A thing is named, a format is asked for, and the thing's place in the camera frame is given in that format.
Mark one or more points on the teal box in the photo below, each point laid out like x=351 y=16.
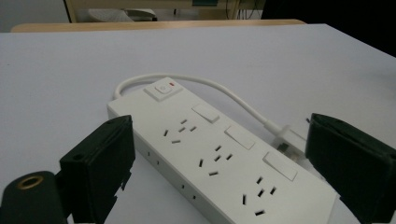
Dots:
x=204 y=2

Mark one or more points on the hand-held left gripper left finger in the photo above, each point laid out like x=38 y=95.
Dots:
x=93 y=161

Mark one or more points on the white chair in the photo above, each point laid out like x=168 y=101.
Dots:
x=118 y=15

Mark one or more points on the white power strip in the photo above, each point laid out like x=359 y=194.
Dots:
x=224 y=161

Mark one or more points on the light wooden table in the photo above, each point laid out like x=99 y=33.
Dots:
x=155 y=25

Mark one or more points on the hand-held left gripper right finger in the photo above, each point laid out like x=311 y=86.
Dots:
x=351 y=165

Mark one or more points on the white power plug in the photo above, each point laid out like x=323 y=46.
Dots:
x=291 y=140

